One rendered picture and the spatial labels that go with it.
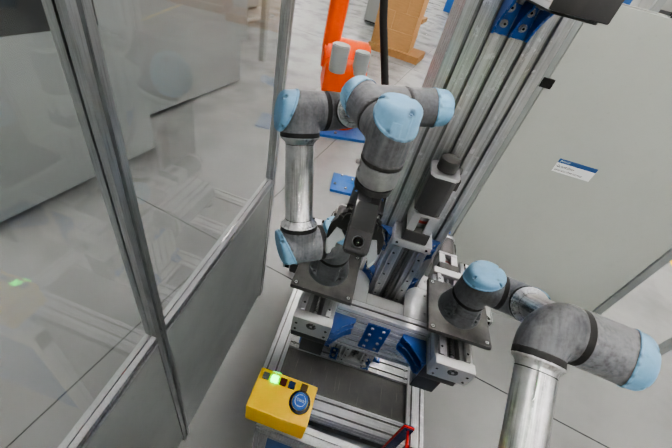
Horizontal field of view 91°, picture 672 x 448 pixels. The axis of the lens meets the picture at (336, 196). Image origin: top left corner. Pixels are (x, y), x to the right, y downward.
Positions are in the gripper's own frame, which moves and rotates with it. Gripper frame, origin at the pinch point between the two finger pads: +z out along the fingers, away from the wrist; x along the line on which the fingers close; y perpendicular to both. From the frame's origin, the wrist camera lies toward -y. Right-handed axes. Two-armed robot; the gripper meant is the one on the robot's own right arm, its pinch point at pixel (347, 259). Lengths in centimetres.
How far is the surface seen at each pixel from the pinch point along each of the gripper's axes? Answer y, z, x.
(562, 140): 128, 7, -87
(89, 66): -8, -31, 45
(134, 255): -9.2, 10.9, 45.0
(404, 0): 761, 40, 40
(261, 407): -18.7, 40.7, 8.6
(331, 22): 353, 32, 92
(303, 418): -17.7, 40.7, -2.1
